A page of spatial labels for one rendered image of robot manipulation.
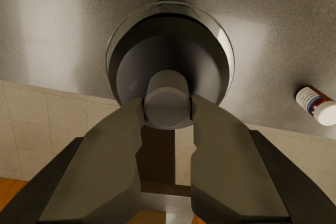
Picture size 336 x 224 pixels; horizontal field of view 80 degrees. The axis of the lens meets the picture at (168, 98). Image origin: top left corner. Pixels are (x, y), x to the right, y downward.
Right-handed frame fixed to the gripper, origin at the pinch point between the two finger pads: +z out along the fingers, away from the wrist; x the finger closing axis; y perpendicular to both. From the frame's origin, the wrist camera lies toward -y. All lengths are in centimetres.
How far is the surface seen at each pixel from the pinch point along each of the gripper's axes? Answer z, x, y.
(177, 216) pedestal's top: 27, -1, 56
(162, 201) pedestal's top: 27, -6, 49
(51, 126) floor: 122, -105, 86
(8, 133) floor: 122, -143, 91
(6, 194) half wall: 106, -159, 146
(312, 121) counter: 27.2, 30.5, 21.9
